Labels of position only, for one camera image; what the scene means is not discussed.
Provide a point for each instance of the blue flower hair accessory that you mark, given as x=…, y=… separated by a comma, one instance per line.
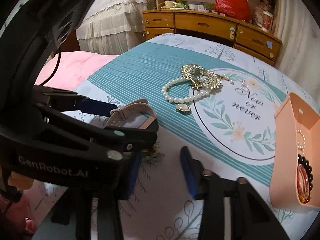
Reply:
x=152, y=155

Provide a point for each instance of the pink jewelry box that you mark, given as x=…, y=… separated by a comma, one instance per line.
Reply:
x=295, y=179

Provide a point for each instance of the gold chain jewelry pile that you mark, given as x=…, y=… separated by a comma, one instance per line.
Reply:
x=201, y=78

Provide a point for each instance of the white mug on desk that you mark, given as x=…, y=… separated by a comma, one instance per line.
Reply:
x=169, y=4

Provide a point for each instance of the printed teal white tablecloth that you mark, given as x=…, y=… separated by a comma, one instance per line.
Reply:
x=231, y=132

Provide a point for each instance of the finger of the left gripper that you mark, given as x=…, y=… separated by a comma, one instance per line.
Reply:
x=116, y=138
x=67, y=100

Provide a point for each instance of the wooden desk with drawers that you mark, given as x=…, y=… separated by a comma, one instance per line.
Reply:
x=209, y=26

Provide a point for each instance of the red white paper cup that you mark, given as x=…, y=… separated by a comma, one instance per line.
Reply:
x=267, y=21

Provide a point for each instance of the pink blanket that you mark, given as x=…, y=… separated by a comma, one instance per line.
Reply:
x=75, y=67

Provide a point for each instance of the red plastic bag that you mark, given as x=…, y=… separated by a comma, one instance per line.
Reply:
x=238, y=9

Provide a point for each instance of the pink sleeve forearm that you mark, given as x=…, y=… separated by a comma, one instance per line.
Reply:
x=22, y=218

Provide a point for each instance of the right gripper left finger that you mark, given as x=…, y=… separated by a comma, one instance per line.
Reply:
x=134, y=174

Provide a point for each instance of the white floral curtain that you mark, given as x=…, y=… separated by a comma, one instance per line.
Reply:
x=299, y=56

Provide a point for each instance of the white lace bed cover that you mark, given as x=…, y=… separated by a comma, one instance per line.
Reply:
x=112, y=26

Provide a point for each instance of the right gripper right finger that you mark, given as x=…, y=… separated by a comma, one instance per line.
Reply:
x=193, y=174

